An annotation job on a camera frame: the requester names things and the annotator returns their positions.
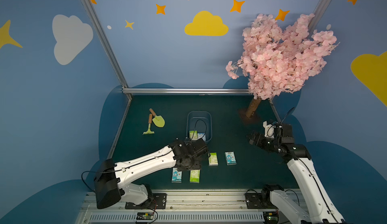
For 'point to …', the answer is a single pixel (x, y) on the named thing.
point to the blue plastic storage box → (200, 121)
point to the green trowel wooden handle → (157, 120)
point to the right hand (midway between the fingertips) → (255, 137)
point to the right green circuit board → (270, 217)
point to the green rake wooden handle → (149, 122)
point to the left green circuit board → (144, 216)
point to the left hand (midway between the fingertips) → (195, 163)
